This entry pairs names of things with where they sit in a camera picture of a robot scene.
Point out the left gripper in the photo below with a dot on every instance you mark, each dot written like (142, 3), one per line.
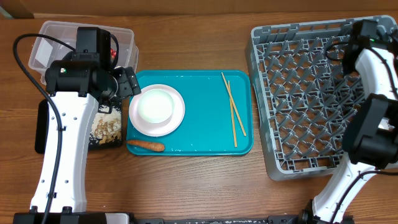
(129, 84)

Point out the white bowl with food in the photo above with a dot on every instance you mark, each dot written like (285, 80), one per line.
(155, 106)

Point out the red snack wrapper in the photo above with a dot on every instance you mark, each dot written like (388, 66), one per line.
(113, 54)

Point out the rice and food scraps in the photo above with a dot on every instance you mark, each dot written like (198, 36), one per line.
(106, 128)

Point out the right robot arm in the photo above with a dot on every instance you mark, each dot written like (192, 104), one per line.
(370, 140)

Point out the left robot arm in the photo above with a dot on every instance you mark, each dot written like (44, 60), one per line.
(76, 85)

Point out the black food waste tray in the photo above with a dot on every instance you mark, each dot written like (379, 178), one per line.
(43, 123)

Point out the clear plastic waste bin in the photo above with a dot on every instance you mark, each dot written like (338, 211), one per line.
(45, 51)

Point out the grey dishwasher rack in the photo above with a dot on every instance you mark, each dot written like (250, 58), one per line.
(305, 101)

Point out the white round plate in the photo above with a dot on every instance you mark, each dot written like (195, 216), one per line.
(160, 129)

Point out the orange carrot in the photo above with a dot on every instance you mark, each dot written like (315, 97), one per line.
(152, 146)

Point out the teal serving tray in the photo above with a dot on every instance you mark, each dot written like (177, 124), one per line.
(206, 129)

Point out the right wooden chopstick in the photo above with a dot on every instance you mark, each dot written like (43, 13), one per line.
(233, 104)

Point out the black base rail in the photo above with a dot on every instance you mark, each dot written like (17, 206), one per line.
(273, 219)

